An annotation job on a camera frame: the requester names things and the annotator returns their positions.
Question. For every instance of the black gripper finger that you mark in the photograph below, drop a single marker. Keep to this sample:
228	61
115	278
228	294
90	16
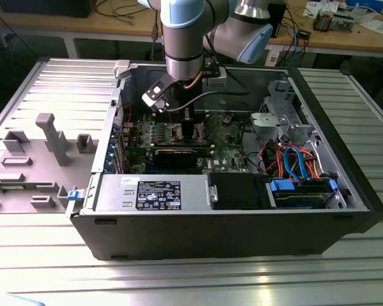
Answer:
188	127

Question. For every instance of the silver CPU plate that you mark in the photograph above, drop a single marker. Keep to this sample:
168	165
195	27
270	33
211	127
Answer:
178	133

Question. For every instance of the thin metal locking lever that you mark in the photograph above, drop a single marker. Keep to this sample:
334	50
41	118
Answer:
171	121

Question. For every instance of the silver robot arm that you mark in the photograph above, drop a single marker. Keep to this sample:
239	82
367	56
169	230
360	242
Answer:
183	48

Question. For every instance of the CPU socket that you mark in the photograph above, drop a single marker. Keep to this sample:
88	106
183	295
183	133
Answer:
171	139

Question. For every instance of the black graphics card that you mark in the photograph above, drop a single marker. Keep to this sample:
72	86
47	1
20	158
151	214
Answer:
175	159

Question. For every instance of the round coin battery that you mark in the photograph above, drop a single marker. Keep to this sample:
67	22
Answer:
227	120

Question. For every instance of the green motherboard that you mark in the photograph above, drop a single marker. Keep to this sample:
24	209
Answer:
225	153

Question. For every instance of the grey plastic case latch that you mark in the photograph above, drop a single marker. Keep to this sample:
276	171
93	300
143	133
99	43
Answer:
121	68

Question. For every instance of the blue card retention clip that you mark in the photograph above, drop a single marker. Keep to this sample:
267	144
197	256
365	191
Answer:
110	156
113	142
115	128
107	166

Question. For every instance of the grey metal drive cage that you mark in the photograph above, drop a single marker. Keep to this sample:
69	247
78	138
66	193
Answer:
268	122

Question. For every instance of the white socket box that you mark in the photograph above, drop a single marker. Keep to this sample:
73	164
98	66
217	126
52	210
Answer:
272	57

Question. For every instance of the grey power supply unit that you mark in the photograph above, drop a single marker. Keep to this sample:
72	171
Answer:
115	194

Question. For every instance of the hard disk in blue carrier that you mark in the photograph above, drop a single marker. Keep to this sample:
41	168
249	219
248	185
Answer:
281	185

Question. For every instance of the black PC case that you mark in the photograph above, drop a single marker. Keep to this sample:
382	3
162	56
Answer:
210	236

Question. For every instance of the tall black box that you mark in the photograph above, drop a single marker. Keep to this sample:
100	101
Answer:
279	20

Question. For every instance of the blue case latch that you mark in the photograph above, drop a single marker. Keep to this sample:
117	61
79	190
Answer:
75	195

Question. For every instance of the small black adapter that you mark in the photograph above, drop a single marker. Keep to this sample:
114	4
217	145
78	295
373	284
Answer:
304	34

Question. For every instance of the small white paper sheet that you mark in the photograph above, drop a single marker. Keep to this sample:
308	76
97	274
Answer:
311	9

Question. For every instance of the finned metal cooler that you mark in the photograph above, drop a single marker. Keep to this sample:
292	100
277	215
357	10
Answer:
321	20

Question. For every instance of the grey parts rack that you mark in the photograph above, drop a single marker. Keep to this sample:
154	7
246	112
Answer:
32	172

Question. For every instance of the wide black box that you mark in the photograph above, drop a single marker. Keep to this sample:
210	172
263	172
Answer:
44	8

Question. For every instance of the wooden workbench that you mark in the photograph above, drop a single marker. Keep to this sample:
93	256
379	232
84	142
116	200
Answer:
338	41

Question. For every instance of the grey electronic device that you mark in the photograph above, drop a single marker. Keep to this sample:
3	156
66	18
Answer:
341	23

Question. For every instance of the green RAM stick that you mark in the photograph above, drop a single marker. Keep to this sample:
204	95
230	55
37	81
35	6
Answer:
14	188

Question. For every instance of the blue plastic box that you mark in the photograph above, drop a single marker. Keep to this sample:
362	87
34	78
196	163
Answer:
367	4

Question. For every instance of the white paper sheets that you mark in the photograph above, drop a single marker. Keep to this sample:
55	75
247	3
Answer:
379	27

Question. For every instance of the pale blue teach pendant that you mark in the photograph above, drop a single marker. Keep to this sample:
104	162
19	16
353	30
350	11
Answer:
22	301

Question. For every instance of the white camera box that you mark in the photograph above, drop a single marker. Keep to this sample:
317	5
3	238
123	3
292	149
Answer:
151	102

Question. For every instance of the grey camera box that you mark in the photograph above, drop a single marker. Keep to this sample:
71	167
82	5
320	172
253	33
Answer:
217	82

